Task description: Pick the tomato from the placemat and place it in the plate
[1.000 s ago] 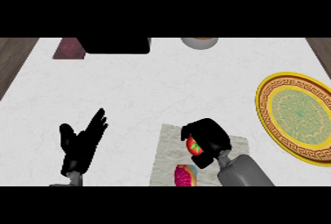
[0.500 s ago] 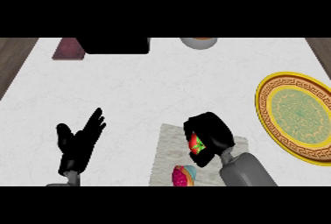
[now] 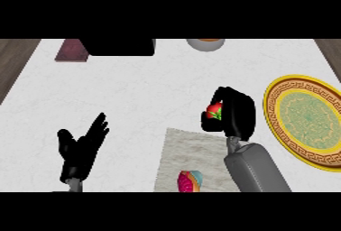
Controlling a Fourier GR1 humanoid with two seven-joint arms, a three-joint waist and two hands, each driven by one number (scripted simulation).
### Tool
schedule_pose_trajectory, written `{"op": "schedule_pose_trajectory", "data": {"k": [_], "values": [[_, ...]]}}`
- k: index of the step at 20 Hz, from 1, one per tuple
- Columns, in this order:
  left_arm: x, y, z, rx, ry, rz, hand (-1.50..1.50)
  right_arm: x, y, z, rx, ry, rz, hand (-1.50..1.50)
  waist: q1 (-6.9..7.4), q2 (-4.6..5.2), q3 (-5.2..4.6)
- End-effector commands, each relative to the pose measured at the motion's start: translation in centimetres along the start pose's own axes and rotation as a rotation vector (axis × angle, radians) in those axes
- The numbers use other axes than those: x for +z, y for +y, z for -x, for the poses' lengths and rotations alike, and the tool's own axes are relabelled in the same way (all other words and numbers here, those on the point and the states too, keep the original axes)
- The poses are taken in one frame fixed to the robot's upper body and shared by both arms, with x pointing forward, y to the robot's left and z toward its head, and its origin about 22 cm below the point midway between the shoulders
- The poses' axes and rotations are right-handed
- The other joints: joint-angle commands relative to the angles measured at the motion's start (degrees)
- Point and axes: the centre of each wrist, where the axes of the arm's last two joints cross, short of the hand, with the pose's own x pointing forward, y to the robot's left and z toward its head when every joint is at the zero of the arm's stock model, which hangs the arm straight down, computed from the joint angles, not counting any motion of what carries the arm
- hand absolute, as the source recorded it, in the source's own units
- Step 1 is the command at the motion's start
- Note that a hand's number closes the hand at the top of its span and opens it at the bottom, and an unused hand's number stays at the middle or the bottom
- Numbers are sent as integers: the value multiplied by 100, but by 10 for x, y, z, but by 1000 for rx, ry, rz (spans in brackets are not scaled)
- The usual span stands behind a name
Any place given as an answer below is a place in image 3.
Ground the dark red book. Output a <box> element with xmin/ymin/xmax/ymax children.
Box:
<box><xmin>53</xmin><ymin>39</ymin><xmax>90</xmax><ymax>63</ymax></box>

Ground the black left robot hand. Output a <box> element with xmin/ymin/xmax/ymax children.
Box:
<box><xmin>56</xmin><ymin>112</ymin><xmax>110</xmax><ymax>184</ymax></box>

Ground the yellow patterned plate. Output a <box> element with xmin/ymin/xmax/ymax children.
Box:
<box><xmin>263</xmin><ymin>74</ymin><xmax>341</xmax><ymax>173</ymax></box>

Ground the red tomato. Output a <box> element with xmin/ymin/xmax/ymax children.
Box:
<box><xmin>205</xmin><ymin>102</ymin><xmax>224</xmax><ymax>121</ymax></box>

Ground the grey bowl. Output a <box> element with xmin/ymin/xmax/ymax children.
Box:
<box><xmin>184</xmin><ymin>39</ymin><xmax>226</xmax><ymax>52</ymax></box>

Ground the beige placemat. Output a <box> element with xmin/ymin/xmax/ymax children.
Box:
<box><xmin>153</xmin><ymin>127</ymin><xmax>243</xmax><ymax>193</ymax></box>

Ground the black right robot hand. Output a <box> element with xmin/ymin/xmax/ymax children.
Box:
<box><xmin>199</xmin><ymin>86</ymin><xmax>257</xmax><ymax>143</ymax></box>

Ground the black appliance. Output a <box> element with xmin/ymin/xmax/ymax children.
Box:
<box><xmin>78</xmin><ymin>39</ymin><xmax>156</xmax><ymax>57</ymax></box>

